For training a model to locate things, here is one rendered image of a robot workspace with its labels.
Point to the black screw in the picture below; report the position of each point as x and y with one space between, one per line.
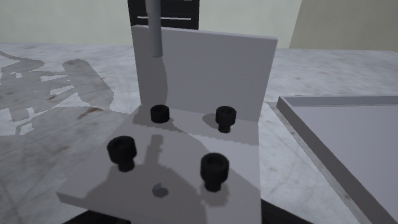
225 117
160 114
122 151
214 171

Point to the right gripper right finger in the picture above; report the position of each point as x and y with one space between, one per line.
271 214

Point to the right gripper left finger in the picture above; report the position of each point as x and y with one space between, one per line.
92 217

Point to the dark blue electric screwdriver barrel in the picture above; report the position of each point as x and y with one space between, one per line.
153 10

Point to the light grey shallow tray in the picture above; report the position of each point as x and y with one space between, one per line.
363 130

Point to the grey l-shaped bracket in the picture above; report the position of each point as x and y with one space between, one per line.
199 72

